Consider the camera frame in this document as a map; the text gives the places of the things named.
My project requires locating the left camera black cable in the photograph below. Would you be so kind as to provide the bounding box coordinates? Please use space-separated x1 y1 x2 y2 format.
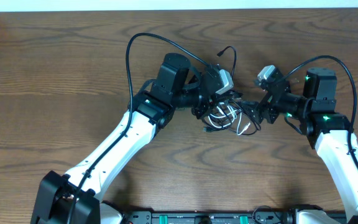
66 32 220 224

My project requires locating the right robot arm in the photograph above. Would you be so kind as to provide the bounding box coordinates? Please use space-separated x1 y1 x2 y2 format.
248 65 358 223

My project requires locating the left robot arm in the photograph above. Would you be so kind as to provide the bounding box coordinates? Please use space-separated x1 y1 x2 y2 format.
30 53 233 223

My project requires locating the right camera black cable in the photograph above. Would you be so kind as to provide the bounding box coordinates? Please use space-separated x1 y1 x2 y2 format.
272 55 358 205

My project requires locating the white cable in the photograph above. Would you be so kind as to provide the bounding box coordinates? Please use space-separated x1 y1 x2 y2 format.
207 101 252 136

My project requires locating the camera black cable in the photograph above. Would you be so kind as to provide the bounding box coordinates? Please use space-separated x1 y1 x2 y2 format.
66 32 220 224
272 55 358 205

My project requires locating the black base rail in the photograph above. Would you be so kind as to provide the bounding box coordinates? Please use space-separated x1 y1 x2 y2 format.
104 205 347 224

